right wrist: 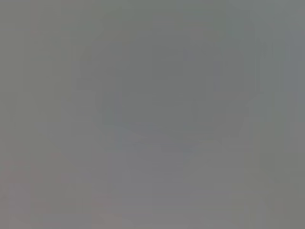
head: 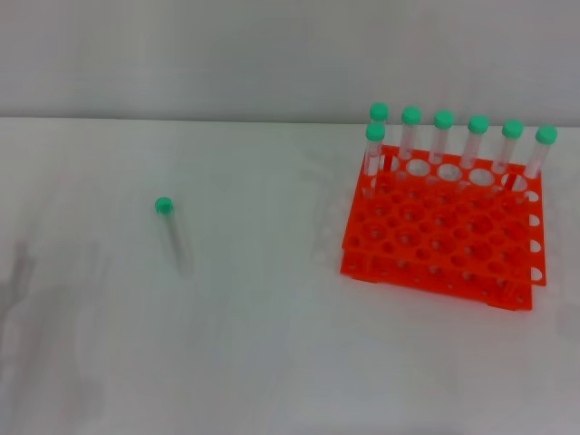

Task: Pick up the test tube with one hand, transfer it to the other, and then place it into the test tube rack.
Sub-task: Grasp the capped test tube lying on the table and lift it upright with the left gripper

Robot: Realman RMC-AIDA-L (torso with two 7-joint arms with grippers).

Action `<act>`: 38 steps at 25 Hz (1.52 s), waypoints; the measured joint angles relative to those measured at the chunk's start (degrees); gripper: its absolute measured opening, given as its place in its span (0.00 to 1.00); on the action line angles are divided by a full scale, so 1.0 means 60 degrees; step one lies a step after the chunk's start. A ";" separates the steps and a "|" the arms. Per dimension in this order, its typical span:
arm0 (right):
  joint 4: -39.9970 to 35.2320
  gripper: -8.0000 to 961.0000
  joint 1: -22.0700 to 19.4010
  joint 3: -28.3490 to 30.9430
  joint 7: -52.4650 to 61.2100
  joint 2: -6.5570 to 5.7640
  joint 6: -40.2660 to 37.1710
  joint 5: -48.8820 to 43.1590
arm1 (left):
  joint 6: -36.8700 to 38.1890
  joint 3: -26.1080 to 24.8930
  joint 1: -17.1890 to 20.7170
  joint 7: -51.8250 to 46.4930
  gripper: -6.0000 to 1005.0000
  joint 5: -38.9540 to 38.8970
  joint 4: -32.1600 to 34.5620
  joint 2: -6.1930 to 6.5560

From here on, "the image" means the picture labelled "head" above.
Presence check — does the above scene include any green capped clear test tube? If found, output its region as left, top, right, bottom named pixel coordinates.
left=459, top=114, right=490, bottom=191
left=362, top=121, right=387, bottom=203
left=368, top=101, right=391, bottom=160
left=428, top=110, right=456, bottom=185
left=397, top=105, right=423, bottom=180
left=489, top=119, right=525, bottom=196
left=523, top=124, right=559, bottom=180
left=153, top=196, right=190, bottom=276

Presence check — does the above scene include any orange plastic test tube rack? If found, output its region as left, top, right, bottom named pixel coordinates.
left=338, top=143, right=548, bottom=313

